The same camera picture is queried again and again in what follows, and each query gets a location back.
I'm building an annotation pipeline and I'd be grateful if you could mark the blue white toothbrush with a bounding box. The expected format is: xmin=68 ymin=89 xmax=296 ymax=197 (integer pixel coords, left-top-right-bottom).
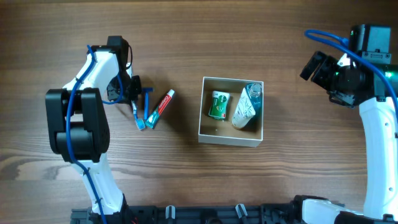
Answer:
xmin=131 ymin=101 xmax=146 ymax=131

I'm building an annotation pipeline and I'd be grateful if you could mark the blue mouthwash bottle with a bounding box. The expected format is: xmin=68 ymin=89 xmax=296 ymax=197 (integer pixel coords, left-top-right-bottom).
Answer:
xmin=246 ymin=83 xmax=262 ymax=116

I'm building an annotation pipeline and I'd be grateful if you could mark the red white toothpaste tube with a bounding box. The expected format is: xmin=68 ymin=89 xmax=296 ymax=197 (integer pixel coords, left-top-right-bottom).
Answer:
xmin=146 ymin=89 xmax=175 ymax=129

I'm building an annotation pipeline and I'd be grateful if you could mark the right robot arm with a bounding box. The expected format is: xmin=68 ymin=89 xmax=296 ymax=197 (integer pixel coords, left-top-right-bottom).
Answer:
xmin=295 ymin=24 xmax=397 ymax=223

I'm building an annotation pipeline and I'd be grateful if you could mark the white lotion tube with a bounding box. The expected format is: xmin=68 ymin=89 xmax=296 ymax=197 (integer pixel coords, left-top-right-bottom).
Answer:
xmin=232 ymin=88 xmax=257 ymax=129

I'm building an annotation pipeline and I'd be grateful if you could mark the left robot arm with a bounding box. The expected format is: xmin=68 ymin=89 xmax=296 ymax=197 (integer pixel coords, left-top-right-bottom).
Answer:
xmin=45 ymin=35 xmax=142 ymax=223

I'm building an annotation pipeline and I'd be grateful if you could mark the white cardboard box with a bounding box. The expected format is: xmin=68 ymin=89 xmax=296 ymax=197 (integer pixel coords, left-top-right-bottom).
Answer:
xmin=198 ymin=77 xmax=264 ymax=147

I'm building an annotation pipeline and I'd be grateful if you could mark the blue left cable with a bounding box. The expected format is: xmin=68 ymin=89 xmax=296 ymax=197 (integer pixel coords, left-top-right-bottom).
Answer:
xmin=65 ymin=44 xmax=125 ymax=224

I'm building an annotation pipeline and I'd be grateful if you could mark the green soap packet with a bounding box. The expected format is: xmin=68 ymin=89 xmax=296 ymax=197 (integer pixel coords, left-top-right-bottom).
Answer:
xmin=208 ymin=91 xmax=230 ymax=119

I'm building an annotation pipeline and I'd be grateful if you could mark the blue disposable razor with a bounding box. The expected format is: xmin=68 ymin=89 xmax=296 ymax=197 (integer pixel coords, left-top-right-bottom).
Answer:
xmin=142 ymin=87 xmax=154 ymax=120

